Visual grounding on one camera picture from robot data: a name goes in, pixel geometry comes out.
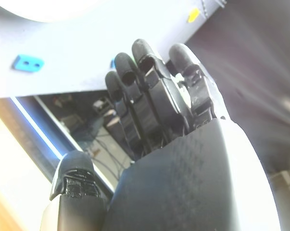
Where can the white plate with dark rim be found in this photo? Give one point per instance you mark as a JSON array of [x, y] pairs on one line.
[[27, 7]]

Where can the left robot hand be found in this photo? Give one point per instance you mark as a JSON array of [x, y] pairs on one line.
[[178, 173]]

